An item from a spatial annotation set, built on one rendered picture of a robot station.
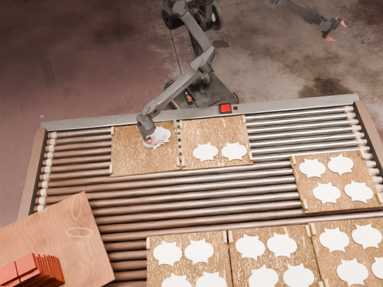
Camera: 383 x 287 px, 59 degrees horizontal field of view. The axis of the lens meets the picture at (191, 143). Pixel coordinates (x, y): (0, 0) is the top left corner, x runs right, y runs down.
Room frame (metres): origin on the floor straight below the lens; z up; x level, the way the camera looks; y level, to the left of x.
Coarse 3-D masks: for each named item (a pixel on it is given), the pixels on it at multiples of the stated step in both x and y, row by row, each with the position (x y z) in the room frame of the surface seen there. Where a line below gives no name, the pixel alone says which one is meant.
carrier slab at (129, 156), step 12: (120, 132) 1.24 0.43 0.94; (132, 132) 1.23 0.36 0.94; (120, 144) 1.15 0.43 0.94; (132, 144) 1.14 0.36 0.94; (168, 144) 1.11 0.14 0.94; (120, 156) 1.06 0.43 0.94; (132, 156) 1.05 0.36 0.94; (144, 156) 1.04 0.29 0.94; (156, 156) 1.03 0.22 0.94; (168, 156) 1.02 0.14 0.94; (120, 168) 0.98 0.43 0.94; (132, 168) 0.97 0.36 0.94; (144, 168) 0.96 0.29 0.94; (156, 168) 0.95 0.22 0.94; (168, 168) 0.94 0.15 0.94; (180, 168) 0.94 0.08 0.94
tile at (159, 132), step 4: (156, 128) 1.20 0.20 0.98; (160, 128) 1.20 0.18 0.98; (156, 132) 1.18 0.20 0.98; (160, 132) 1.17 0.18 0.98; (164, 132) 1.17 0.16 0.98; (148, 136) 1.15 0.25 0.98; (156, 136) 1.15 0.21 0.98; (160, 136) 1.14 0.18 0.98; (156, 140) 1.12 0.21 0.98; (160, 140) 1.12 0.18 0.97; (152, 144) 1.09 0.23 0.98
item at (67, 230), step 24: (48, 216) 0.68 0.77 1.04; (72, 216) 0.67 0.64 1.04; (0, 240) 0.58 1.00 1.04; (24, 240) 0.57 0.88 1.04; (48, 240) 0.56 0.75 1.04; (72, 240) 0.54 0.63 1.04; (96, 240) 0.53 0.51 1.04; (0, 264) 0.47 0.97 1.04; (72, 264) 0.43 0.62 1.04; (96, 264) 0.42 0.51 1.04
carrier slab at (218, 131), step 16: (192, 128) 1.21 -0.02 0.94; (208, 128) 1.19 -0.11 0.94; (224, 128) 1.18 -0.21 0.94; (240, 128) 1.17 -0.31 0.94; (192, 144) 1.09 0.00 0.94; (224, 144) 1.06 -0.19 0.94; (240, 144) 1.05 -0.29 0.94; (192, 160) 0.98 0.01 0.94; (224, 160) 0.96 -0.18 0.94; (240, 160) 0.94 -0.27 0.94
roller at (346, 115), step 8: (352, 112) 1.21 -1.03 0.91; (264, 120) 1.22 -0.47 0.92; (272, 120) 1.21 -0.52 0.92; (280, 120) 1.20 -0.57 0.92; (288, 120) 1.20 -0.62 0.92; (296, 120) 1.19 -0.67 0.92; (304, 120) 1.19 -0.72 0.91; (312, 120) 1.18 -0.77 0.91; (320, 120) 1.18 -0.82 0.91; (328, 120) 1.18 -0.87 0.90; (88, 136) 1.24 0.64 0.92; (96, 136) 1.24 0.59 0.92; (104, 136) 1.23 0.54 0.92; (48, 144) 1.22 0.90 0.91; (56, 144) 1.22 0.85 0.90; (64, 144) 1.22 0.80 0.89
